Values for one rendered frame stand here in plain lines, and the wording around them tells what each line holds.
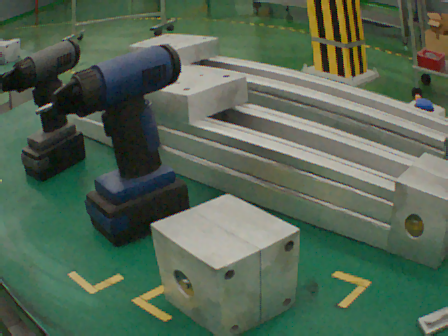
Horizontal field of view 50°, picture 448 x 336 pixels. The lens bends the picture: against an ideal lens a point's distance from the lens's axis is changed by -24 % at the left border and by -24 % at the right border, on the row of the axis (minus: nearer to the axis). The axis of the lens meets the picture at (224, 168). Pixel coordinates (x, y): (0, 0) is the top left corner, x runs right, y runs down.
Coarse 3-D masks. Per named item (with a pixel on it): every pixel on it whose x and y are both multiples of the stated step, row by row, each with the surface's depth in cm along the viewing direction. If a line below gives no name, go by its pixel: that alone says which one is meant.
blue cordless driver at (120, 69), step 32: (96, 64) 64; (128, 64) 64; (160, 64) 66; (64, 96) 60; (96, 96) 62; (128, 96) 65; (128, 128) 68; (128, 160) 69; (160, 160) 73; (96, 192) 72; (128, 192) 69; (160, 192) 71; (96, 224) 71; (128, 224) 69
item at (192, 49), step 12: (168, 36) 121; (180, 36) 119; (192, 36) 118; (204, 36) 116; (132, 48) 117; (180, 48) 108; (192, 48) 110; (204, 48) 112; (216, 48) 114; (192, 60) 111
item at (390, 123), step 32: (192, 64) 109; (224, 64) 111; (256, 64) 107; (256, 96) 98; (288, 96) 93; (320, 96) 88; (352, 96) 91; (384, 96) 89; (352, 128) 85; (384, 128) 81; (416, 128) 75
